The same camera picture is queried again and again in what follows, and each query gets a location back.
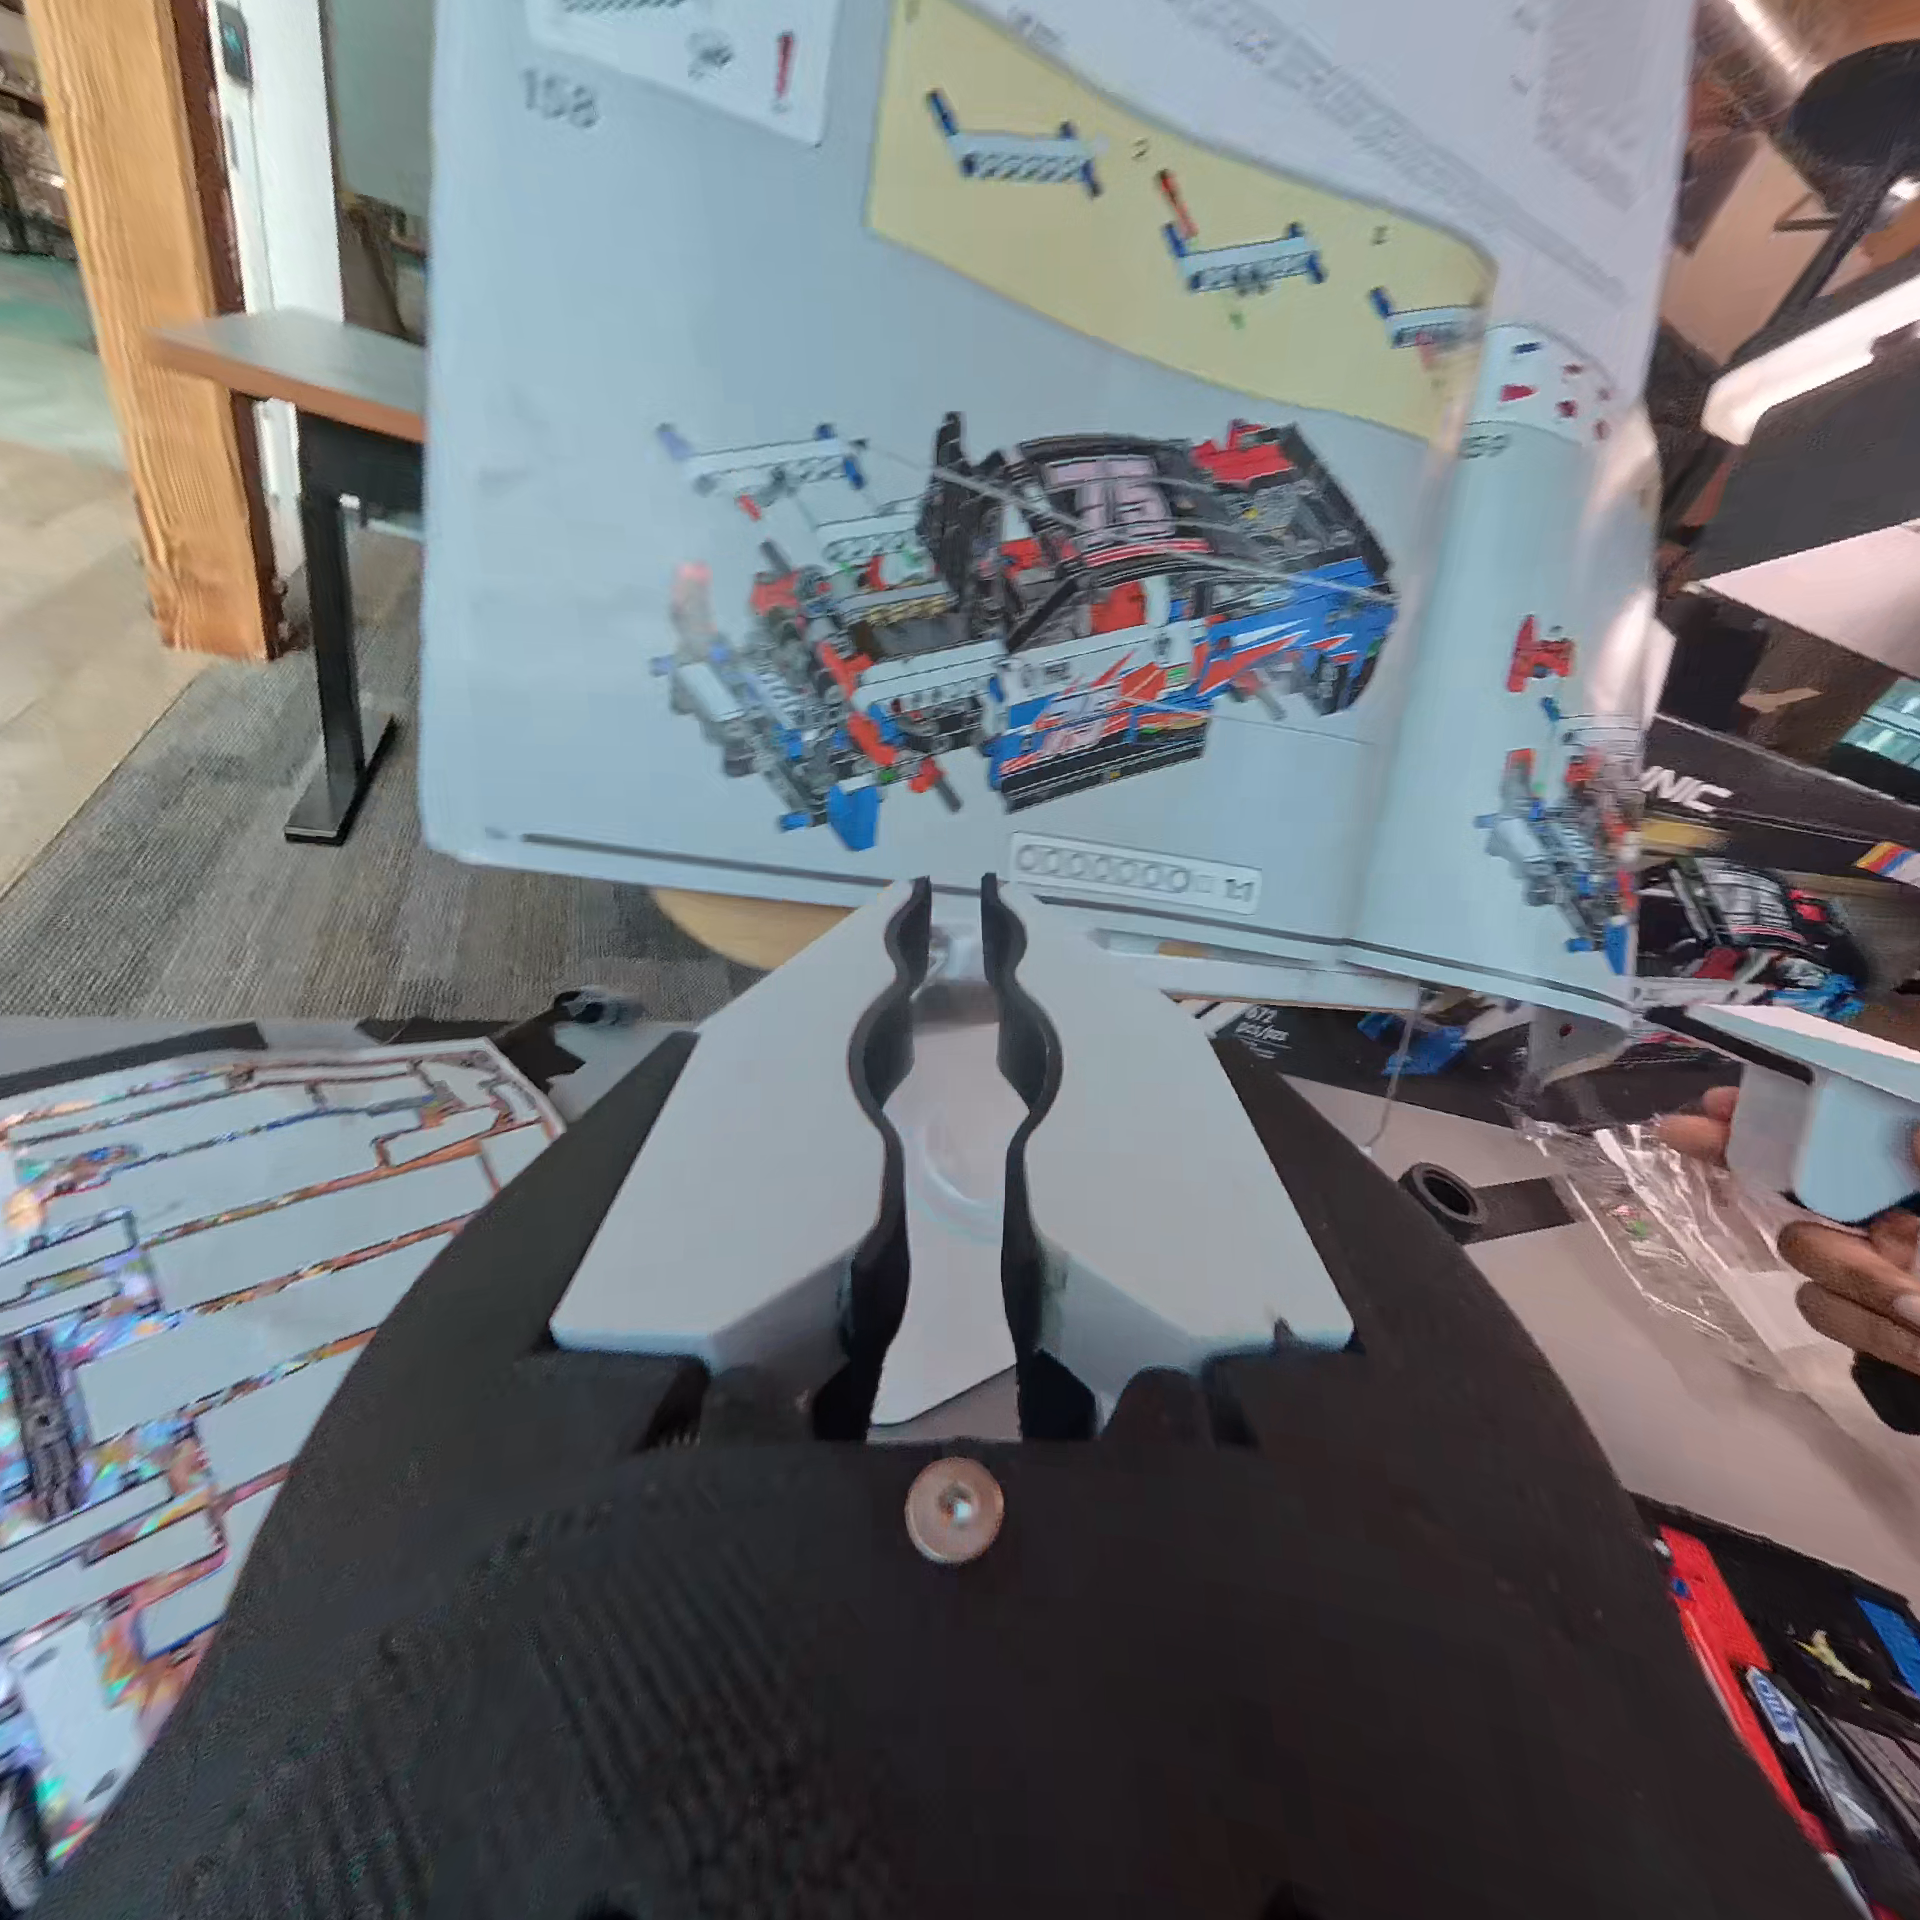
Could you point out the toy brick race car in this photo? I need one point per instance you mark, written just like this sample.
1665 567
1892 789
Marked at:
1800 1725

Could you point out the shiny sticker sheet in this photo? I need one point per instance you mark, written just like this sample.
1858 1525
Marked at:
225 1276

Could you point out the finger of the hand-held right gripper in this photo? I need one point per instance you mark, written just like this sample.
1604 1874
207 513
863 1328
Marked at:
1815 1109

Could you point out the white printed instruction sheet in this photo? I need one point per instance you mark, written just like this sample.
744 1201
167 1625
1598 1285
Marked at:
628 525

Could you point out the wooden pillar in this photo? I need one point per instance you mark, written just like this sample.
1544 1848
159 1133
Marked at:
136 301

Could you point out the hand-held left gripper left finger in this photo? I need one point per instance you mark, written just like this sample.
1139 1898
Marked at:
721 1201

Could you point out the round wooden stand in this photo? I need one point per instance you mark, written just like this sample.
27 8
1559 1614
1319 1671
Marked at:
750 932

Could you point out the wooden table with black leg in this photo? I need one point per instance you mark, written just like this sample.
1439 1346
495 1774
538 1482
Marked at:
299 376

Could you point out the pile of clear plastic bags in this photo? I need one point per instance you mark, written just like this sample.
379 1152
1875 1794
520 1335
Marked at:
1681 1230

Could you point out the person's right hand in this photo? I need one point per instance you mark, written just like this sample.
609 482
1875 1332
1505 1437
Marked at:
1862 1290

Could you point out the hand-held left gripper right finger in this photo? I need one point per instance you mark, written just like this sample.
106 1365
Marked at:
1184 1201

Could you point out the race car set box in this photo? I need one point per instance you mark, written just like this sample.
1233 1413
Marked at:
1769 870

